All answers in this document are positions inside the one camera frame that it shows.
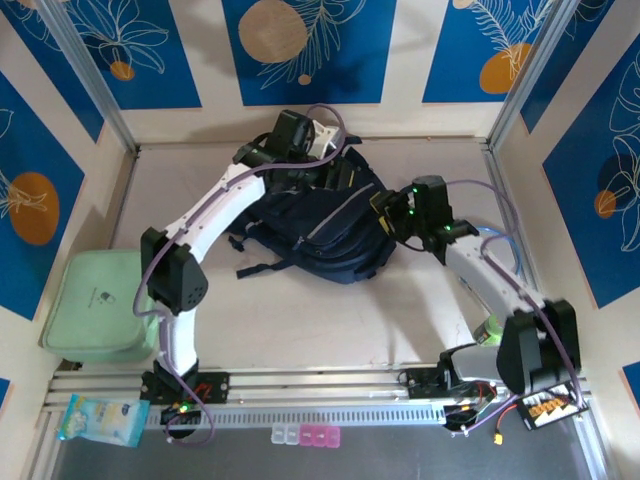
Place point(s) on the navy blue backpack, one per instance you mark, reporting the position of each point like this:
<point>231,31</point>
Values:
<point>340,240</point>

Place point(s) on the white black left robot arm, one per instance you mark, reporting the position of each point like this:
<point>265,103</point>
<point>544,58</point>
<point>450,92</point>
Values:
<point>225,205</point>

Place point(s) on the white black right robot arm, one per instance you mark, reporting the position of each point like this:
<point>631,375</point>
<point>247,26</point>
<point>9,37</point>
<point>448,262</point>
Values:
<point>530,350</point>

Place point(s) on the mint green zip case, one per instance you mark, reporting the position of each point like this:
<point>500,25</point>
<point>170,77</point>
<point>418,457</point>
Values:
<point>85,300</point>

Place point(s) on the blue white wipes pack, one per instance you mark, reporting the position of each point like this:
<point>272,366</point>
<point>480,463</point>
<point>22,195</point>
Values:
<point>105,417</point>

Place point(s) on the green cylindrical container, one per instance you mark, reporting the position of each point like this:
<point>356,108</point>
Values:
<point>487,331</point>

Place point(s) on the black controller board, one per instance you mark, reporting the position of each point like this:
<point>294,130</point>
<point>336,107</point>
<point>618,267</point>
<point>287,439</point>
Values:
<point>172,415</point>
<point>460,419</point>

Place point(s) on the black yellow charger board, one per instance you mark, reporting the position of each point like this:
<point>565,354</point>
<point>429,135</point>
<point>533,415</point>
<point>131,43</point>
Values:
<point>550,412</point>

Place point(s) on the pink small pill box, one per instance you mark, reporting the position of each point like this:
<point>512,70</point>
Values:
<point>306,435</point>
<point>320,435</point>
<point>334,435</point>

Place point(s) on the clear small pill box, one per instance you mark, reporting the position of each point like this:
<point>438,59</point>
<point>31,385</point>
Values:
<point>277,434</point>
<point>292,434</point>

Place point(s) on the aluminium side rail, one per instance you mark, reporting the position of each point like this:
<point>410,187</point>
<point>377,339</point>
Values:
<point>530,280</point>

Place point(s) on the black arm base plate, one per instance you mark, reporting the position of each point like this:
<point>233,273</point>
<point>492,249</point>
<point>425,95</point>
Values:
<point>420,382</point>
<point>220,385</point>

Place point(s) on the aluminium mounting rail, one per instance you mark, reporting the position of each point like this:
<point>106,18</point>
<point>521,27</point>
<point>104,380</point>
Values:
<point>310,382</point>

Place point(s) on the aluminium frame post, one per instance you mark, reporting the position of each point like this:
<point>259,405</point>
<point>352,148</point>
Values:
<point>90,70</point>
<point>550,70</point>

